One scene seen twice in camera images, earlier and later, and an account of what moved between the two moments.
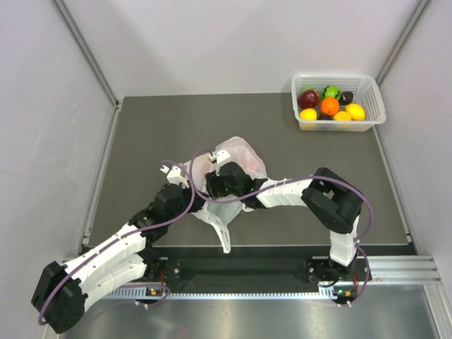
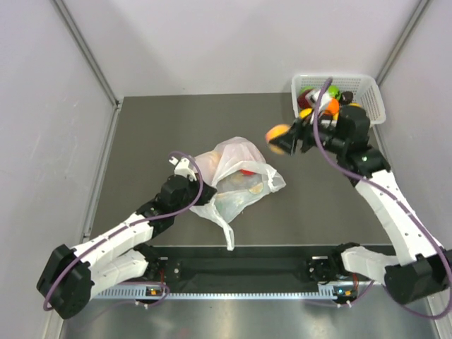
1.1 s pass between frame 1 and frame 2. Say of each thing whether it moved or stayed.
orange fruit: stayed
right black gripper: moved
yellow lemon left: stayed
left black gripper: stayed
